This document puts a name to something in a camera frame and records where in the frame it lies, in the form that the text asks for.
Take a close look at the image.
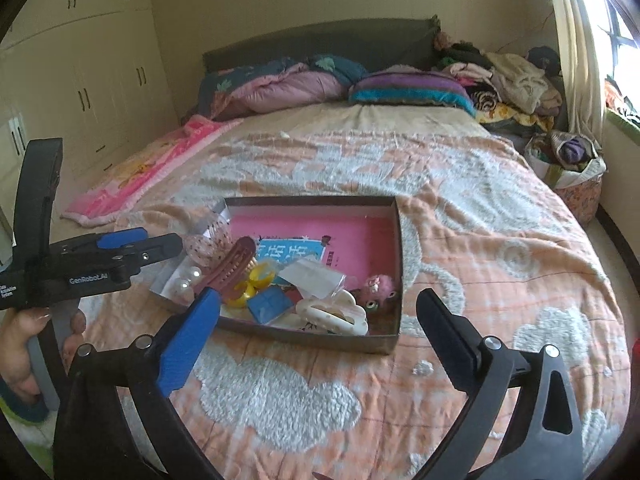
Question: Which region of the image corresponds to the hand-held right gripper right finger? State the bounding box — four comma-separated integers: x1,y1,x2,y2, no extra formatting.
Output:
416,288,586,480

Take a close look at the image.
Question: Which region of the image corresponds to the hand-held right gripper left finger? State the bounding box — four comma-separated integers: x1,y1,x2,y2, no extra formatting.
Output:
52,286,223,480

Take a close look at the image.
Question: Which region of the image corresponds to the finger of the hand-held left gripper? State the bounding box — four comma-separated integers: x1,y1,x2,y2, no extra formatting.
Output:
65,233,184,286
50,227,148,256

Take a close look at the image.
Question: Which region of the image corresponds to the pearl hair clip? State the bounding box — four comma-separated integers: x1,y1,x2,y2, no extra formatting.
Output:
170,266,203,305

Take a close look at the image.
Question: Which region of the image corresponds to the maroon hair clip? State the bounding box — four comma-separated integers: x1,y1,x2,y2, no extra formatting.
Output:
192,236,258,301

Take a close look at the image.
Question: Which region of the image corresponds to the pink pompom keychain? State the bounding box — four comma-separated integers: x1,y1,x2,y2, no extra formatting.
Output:
350,274,399,312

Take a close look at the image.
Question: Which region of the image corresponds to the small blue box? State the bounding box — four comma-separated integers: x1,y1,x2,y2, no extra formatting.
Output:
248,287,297,323

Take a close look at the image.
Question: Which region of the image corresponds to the yellow translucent hair clip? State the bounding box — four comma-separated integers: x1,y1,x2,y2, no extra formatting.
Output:
225,262,277,310

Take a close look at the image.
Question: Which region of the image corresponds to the white cloud hair claw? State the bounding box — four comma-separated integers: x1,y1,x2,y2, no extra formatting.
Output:
295,287,370,337

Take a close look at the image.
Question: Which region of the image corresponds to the silvery plastic packet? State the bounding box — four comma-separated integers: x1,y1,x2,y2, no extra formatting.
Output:
277,260,347,302

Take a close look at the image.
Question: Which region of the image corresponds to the cardboard box with pink bottom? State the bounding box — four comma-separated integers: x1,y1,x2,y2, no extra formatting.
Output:
150,196,403,356

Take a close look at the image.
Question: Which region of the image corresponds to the person's left hand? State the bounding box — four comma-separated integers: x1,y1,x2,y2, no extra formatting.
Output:
0,307,87,401

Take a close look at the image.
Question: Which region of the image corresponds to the pink polka dot pouch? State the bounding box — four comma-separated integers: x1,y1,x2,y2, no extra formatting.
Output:
182,230,236,267

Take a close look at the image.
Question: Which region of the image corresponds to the pink printed blanket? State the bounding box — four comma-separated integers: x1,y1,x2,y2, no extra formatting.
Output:
60,115,241,228

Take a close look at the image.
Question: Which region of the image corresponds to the blue printed card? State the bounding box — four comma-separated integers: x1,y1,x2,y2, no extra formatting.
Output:
255,237,331,267

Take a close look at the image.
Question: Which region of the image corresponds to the green and white cloth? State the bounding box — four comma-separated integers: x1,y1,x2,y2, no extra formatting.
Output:
0,375,56,476

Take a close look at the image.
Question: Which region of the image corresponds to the cream wardrobe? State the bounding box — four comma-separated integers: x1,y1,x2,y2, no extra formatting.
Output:
0,0,183,261

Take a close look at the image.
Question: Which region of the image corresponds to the floral bag of clothes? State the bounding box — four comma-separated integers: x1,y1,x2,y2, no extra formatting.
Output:
525,130,608,226

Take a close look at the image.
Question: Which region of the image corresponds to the pink and teal folded comforter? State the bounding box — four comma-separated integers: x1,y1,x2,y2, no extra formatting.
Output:
196,55,371,121

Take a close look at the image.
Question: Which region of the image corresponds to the beige bed sheet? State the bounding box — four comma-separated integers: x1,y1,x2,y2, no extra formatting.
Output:
235,102,491,137

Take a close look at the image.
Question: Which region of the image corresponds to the purple striped fuzzy pillow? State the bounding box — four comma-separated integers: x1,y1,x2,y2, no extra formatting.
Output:
347,67,476,116

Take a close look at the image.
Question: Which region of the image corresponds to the pile of clothes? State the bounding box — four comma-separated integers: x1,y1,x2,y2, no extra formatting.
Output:
435,30,568,133

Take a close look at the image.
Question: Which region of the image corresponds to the dark bed headboard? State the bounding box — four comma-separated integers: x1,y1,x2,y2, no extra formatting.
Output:
202,16,442,73

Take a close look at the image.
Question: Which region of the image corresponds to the colourful patterned cloth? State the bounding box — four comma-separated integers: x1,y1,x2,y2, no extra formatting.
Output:
602,77,640,131

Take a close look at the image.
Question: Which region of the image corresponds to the cream curtain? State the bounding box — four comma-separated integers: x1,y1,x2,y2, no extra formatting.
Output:
542,0,623,146

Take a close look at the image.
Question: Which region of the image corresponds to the window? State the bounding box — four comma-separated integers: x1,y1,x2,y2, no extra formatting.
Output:
585,0,640,116

